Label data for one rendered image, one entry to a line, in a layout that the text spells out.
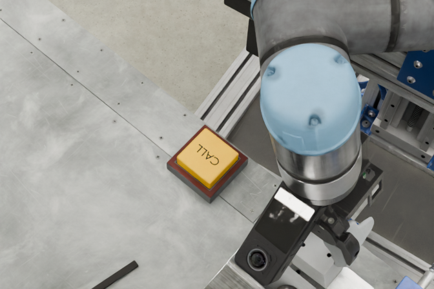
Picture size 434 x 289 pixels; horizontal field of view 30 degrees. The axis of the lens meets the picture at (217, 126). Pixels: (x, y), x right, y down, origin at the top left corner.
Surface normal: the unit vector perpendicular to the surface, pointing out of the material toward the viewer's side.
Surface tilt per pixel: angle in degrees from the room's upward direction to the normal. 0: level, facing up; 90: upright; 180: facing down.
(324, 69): 11
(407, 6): 34
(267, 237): 40
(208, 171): 0
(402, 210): 0
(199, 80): 0
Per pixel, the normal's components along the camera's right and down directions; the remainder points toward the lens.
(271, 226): -0.46, 0.02
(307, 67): -0.17, -0.44
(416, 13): 0.07, 0.28
